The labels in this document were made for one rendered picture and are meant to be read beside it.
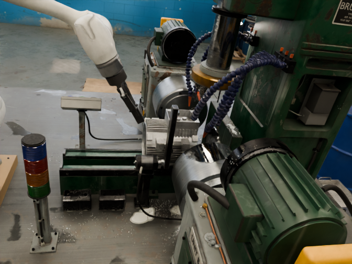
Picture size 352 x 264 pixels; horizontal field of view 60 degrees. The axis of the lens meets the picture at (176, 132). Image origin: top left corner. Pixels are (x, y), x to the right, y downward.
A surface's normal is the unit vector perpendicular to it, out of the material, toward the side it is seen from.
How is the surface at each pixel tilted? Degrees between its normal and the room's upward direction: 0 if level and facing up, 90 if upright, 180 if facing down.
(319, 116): 90
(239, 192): 0
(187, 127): 90
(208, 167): 24
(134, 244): 0
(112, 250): 0
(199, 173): 36
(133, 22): 90
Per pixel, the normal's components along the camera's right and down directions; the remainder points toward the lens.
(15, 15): 0.18, 0.53
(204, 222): 0.15, -0.84
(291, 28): -0.97, -0.03
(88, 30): 0.14, 0.32
